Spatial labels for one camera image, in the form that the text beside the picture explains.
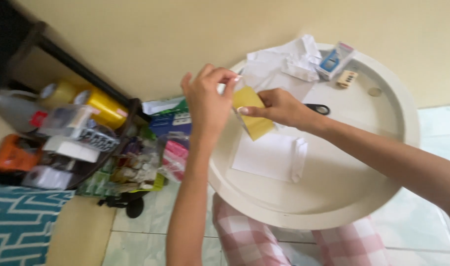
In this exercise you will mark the person's left hand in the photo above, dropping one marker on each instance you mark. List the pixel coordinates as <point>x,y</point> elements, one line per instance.
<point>204,107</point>

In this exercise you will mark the blue and green carton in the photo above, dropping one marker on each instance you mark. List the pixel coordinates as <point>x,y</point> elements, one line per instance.
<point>169,116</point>

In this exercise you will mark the clear tape strip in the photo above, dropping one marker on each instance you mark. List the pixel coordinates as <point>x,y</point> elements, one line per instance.
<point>242,120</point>

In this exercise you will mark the pale yellow tape roll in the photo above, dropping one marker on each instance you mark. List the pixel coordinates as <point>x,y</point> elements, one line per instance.
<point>60,93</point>

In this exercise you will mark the crumpled white paper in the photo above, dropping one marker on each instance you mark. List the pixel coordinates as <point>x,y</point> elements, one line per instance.
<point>284,62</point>

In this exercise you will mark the small beige stamp block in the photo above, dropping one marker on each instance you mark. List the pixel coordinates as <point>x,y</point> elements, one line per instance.
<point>346,78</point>

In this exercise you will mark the yellow paper piece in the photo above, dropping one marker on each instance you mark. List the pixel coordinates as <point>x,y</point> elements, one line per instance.
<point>252,122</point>

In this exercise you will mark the teal patterned rug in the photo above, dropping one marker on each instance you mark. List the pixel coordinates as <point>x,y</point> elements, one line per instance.
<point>20,225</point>

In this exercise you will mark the orange packet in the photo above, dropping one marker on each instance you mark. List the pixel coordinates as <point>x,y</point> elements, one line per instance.
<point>14,155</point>

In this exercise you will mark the pink packet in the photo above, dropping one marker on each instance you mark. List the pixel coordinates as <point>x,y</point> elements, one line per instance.
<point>175,159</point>

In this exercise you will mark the round cream plastic table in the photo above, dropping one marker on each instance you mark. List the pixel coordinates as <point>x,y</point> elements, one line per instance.
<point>343,177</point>

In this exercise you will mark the large yellow tape roll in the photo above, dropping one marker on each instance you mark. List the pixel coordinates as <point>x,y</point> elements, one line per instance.
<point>104,107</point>

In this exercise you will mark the blue and white box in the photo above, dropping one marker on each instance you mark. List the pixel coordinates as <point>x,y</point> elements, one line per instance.
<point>335,61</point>

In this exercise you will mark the white folded paper sheet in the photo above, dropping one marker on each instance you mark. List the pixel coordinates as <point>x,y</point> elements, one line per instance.
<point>269,157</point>

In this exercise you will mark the pink checked trousers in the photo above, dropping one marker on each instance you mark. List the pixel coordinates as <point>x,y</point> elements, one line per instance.
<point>254,240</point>

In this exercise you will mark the black basket of supplies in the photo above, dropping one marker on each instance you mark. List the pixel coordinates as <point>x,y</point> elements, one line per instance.
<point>77,147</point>

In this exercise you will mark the clear plastic bottle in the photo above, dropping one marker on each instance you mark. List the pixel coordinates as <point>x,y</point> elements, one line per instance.
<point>14,109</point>

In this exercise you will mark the person's right hand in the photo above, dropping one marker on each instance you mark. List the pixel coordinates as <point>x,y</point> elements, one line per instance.
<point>284,109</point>

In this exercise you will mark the dark wooden furniture frame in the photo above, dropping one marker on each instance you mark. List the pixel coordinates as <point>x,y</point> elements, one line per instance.
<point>32,48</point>

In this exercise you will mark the green tray of small items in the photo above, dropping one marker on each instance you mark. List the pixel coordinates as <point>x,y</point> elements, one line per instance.
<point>132,173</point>

